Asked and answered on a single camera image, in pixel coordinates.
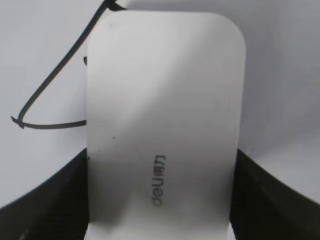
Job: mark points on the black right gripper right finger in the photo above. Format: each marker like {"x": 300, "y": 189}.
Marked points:
{"x": 264, "y": 208}

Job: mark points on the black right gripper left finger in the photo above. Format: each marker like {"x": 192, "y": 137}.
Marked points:
{"x": 58, "y": 209}

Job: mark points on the white whiteboard eraser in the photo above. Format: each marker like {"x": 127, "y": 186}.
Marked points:
{"x": 164, "y": 100}

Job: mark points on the white magnetic whiteboard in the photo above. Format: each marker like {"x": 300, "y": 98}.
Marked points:
{"x": 280, "y": 119}

